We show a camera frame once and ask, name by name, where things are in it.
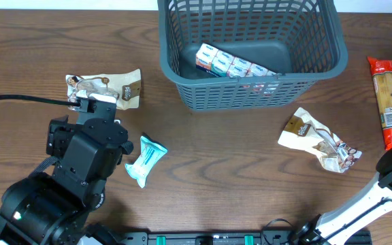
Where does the red orange pasta packet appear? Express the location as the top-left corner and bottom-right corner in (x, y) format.
(367, 56), (392, 150)

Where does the dark grey plastic basket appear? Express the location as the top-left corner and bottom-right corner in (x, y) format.
(157, 0), (348, 111)

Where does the beige grain pouch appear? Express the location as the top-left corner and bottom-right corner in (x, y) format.
(278, 108), (362, 173)
(65, 69), (142, 110)

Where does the multicolour tissue pack box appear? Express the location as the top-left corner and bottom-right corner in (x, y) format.
(186, 43), (285, 79)

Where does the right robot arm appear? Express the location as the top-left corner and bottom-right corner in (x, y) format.
(289, 57), (392, 244)

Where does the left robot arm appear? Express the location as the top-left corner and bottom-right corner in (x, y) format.
(0, 99), (133, 244)

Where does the teal white snack packet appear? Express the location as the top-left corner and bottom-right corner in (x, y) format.
(125, 135), (168, 189)

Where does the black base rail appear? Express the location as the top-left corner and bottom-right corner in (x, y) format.
(117, 229), (297, 245)

